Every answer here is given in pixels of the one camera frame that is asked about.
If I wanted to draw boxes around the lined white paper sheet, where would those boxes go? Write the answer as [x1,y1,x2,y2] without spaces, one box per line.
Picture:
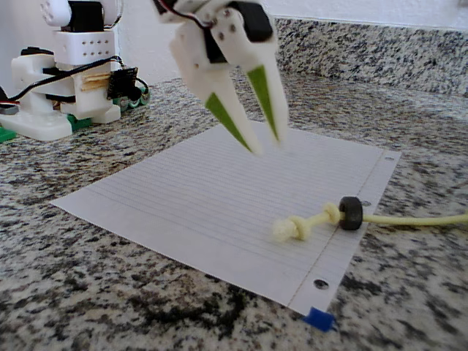
[50,119,402,316]

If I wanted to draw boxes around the black cable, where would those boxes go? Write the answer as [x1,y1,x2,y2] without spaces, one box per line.
[7,54,124,102]

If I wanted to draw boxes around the wooden shim sticks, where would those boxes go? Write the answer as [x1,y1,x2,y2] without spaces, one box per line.
[82,72,110,91]

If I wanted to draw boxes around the black hex nut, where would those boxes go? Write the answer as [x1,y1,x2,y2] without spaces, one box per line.
[338,196,364,231]

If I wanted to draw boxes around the blue tape piece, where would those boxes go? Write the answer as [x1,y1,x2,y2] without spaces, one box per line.
[301,306,337,333]

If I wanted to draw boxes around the dark green round connector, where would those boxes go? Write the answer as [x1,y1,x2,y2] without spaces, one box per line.
[118,86,151,110]

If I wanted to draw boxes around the black controller circuit board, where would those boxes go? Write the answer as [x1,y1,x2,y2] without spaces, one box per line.
[105,67,140,100]

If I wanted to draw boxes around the red black servo wire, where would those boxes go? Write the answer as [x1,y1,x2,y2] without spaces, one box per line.
[155,0,222,29]

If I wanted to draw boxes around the yellow knotted rope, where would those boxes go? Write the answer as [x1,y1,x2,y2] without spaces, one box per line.
[272,203,468,242]

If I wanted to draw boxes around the granite backsplash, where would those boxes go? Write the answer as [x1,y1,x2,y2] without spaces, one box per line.
[272,16,468,98]

